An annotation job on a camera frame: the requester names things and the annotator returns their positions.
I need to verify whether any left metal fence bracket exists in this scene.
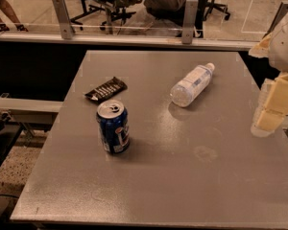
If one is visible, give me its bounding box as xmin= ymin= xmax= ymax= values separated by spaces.
xmin=52 ymin=0 xmax=74 ymax=39

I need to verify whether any grey side rail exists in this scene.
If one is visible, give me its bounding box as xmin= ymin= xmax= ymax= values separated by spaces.
xmin=0 ymin=98 xmax=62 ymax=113

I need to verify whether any clear plastic water bottle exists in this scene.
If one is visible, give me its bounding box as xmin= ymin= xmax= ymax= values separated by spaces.
xmin=170 ymin=63 xmax=215 ymax=107

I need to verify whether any black snack wrapper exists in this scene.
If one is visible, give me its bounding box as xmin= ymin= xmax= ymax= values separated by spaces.
xmin=84 ymin=77 xmax=128 ymax=103

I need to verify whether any blue pepsi can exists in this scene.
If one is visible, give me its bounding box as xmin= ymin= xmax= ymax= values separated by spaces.
xmin=96 ymin=100 xmax=130 ymax=154

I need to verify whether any metal barrier rail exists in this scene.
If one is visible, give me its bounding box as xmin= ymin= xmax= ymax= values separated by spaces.
xmin=0 ymin=31 xmax=257 ymax=51

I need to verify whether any seated person in grey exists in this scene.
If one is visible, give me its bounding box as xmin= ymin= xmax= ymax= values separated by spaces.
xmin=120 ymin=0 xmax=203 ymax=38

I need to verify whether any black cart at left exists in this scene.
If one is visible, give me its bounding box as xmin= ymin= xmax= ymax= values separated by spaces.
xmin=0 ymin=113 xmax=22 ymax=167

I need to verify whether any middle metal fence bracket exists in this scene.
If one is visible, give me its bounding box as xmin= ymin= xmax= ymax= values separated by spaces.
xmin=181 ymin=0 xmax=199 ymax=44

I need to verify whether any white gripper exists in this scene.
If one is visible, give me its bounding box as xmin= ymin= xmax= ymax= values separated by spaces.
xmin=249 ymin=12 xmax=288 ymax=137

